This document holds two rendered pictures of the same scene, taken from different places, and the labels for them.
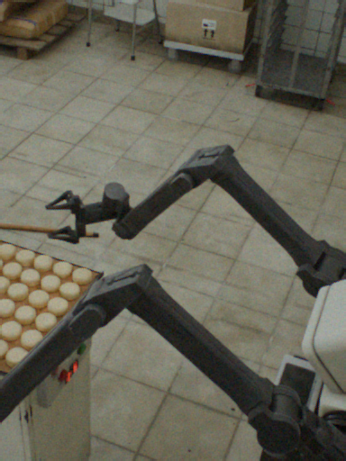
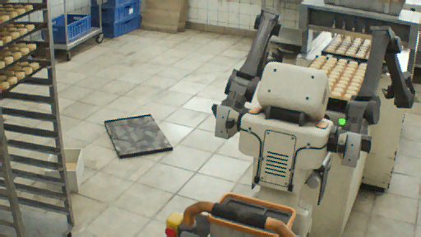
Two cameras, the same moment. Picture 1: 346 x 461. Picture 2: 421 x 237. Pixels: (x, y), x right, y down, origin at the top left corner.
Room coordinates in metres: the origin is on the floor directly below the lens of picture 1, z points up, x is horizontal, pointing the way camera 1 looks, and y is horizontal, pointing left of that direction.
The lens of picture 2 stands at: (0.81, -1.89, 1.77)
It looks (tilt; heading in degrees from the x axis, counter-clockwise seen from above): 25 degrees down; 96
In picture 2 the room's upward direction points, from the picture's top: 1 degrees clockwise
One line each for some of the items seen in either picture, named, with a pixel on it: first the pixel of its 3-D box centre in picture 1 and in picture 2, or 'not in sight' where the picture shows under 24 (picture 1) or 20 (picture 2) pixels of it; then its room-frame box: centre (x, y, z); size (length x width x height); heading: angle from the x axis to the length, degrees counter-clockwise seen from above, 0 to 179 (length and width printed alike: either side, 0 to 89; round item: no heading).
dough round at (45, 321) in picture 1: (46, 322); not in sight; (1.12, 0.29, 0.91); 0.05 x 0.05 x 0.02
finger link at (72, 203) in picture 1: (63, 208); not in sight; (1.44, 0.30, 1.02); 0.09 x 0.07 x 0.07; 117
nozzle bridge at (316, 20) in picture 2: not in sight; (360, 34); (1.42, 1.07, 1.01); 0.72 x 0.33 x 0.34; 161
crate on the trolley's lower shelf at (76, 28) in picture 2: not in sight; (66, 27); (-1.50, 3.52, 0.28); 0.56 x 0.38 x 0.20; 80
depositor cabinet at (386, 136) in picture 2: not in sight; (360, 96); (1.58, 1.52, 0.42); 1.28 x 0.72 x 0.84; 71
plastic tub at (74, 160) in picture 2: not in sight; (65, 169); (-0.42, 0.75, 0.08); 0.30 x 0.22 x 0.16; 102
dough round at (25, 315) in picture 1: (25, 315); not in sight; (1.14, 0.34, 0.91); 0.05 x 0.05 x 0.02
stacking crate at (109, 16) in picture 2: not in sight; (115, 9); (-1.14, 4.41, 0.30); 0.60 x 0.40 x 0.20; 72
